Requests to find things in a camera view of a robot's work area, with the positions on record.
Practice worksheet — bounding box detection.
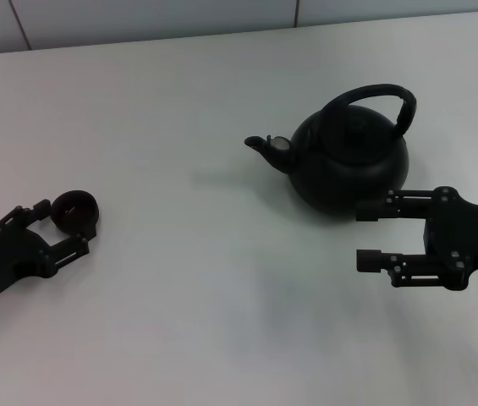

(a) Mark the dark brown teacup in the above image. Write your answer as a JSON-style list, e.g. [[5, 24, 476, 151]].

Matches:
[[50, 189, 101, 236]]

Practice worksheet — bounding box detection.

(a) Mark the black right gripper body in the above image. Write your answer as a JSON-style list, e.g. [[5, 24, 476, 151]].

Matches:
[[422, 185, 478, 293]]

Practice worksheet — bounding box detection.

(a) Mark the black round teapot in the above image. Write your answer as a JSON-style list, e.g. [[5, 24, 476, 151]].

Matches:
[[244, 84, 418, 220]]

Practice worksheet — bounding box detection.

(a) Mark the black teapot lid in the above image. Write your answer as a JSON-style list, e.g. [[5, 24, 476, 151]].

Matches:
[[325, 116, 392, 162]]

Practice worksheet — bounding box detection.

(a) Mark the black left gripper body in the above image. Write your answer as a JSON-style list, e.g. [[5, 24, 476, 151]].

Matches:
[[0, 219, 53, 314]]

